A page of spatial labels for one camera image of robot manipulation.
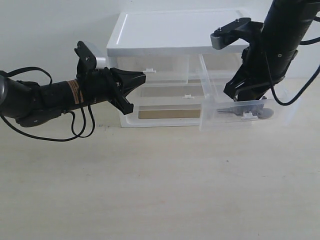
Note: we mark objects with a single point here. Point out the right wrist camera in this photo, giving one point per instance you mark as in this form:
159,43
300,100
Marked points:
229,33

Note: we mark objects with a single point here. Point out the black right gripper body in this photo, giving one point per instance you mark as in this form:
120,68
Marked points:
261,57

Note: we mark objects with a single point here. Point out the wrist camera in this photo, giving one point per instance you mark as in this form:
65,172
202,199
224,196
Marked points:
90,57
229,33

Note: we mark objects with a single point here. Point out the key bunch with blue fob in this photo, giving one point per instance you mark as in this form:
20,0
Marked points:
244,111

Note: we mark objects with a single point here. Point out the white plastic drawer cabinet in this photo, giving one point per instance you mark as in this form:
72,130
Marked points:
174,33

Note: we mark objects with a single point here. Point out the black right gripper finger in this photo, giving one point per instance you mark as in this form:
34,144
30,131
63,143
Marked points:
241,81
249,93

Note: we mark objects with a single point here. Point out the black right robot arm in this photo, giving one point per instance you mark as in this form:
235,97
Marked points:
295,17

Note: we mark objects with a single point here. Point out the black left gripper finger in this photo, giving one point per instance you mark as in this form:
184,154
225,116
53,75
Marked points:
127,81
120,102

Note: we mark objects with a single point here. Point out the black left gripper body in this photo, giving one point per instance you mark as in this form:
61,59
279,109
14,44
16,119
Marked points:
102,85

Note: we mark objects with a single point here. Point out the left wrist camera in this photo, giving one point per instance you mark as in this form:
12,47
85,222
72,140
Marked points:
90,57

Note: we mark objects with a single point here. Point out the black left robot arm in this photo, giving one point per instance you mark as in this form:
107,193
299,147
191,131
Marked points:
31,104

